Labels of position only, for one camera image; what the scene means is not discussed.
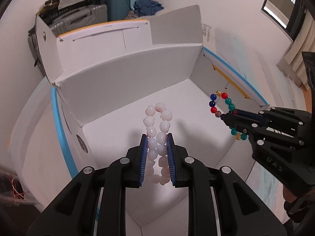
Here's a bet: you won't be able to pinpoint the beige curtain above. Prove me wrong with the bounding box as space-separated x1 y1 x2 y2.
277 29 315 91

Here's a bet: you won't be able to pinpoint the person's right hand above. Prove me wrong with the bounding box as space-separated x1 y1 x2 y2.
283 188 299 210

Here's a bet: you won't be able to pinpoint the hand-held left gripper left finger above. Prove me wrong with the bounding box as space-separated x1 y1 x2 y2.
27 134 149 236

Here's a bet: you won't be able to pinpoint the white cardboard box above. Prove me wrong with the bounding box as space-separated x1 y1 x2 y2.
34 5 270 227

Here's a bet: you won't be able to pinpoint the pink bead bracelet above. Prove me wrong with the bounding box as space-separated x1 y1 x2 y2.
143 102 174 185

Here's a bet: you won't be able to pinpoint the multicoloured bead bracelet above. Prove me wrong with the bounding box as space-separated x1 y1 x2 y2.
209 91 247 142

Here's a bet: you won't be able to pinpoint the window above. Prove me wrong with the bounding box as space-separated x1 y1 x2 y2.
261 0 308 42

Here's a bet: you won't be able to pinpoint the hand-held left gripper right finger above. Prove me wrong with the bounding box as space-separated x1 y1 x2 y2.
167 133 287 236

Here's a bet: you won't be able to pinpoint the teal suitcase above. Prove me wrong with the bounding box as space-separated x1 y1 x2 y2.
100 0 132 21

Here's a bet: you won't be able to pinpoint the dark blue clothes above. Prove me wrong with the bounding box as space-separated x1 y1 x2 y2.
134 0 164 16

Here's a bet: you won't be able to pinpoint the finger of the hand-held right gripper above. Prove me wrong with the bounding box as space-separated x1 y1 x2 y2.
233 107 312 128
221 113 307 150

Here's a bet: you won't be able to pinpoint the grey suitcase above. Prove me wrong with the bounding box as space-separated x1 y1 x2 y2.
28 4 109 62

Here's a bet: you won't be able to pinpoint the red wires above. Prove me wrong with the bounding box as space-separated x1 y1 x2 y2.
10 177 25 199

